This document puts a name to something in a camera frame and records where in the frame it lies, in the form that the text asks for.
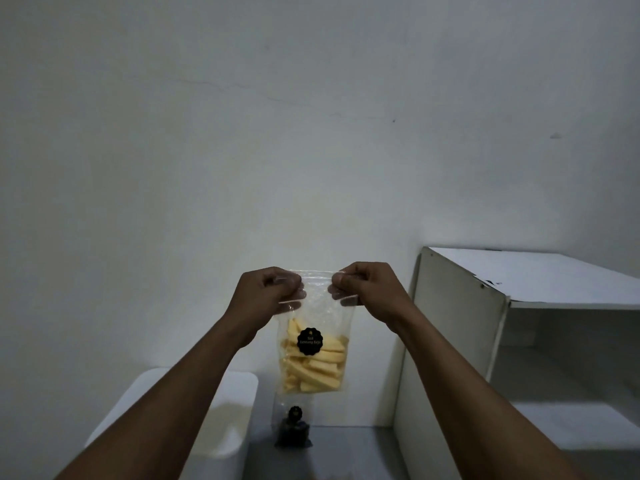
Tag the person's right hand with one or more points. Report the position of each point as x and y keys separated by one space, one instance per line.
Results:
x=375 y=292

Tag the person's left hand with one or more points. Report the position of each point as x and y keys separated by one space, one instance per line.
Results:
x=260 y=297

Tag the clear bag of yellow sticks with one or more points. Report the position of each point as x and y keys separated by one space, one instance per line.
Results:
x=315 y=369

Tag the white plastic storage bin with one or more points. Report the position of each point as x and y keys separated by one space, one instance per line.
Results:
x=240 y=394

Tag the clear bag of black snacks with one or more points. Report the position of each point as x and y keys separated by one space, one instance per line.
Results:
x=294 y=434

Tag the person's left forearm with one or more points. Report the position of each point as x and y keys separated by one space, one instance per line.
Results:
x=160 y=409

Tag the person's right forearm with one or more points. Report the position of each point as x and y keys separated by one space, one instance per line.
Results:
x=475 y=409

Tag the white wooden shelf unit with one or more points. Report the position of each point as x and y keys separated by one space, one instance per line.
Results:
x=450 y=334

